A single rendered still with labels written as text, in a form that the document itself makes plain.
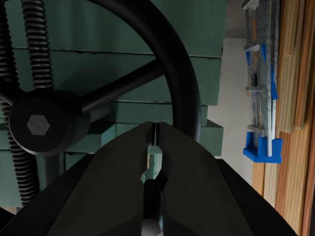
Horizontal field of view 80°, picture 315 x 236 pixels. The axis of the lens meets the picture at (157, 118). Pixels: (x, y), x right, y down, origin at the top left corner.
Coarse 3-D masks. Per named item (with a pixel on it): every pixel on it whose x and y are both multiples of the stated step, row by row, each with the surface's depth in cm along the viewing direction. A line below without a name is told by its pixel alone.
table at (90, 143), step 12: (0, 120) 36; (0, 132) 27; (96, 132) 28; (108, 132) 31; (120, 132) 37; (204, 132) 37; (216, 132) 37; (0, 144) 27; (84, 144) 27; (96, 144) 27; (204, 144) 37; (216, 144) 37
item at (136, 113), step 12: (0, 108) 36; (120, 108) 36; (132, 108) 36; (144, 108) 36; (156, 108) 36; (168, 108) 36; (204, 108) 36; (96, 120) 36; (108, 120) 36; (120, 120) 36; (132, 120) 36; (144, 120) 36; (156, 120) 36; (168, 120) 36; (204, 120) 36
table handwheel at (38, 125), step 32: (0, 0) 17; (96, 0) 17; (128, 0) 16; (160, 32) 16; (160, 64) 17; (0, 96) 18; (32, 96) 16; (64, 96) 17; (96, 96) 18; (192, 96) 17; (32, 128) 16; (64, 128) 16; (192, 128) 17; (0, 224) 19
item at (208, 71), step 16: (16, 64) 35; (64, 64) 35; (80, 64) 35; (96, 64) 35; (112, 64) 35; (128, 64) 35; (144, 64) 35; (192, 64) 35; (208, 64) 35; (64, 80) 35; (80, 80) 35; (96, 80) 35; (112, 80) 35; (160, 80) 35; (208, 80) 35; (80, 96) 36; (128, 96) 36; (144, 96) 36; (160, 96) 36; (208, 96) 36
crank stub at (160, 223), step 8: (144, 184) 17; (152, 184) 17; (144, 192) 15; (152, 192) 15; (160, 192) 16; (144, 200) 14; (152, 200) 14; (160, 200) 14; (144, 208) 13; (152, 208) 13; (160, 208) 14; (144, 216) 13; (152, 216) 13; (160, 216) 13; (144, 224) 13; (152, 224) 13; (160, 224) 13; (144, 232) 13; (152, 232) 13; (160, 232) 13
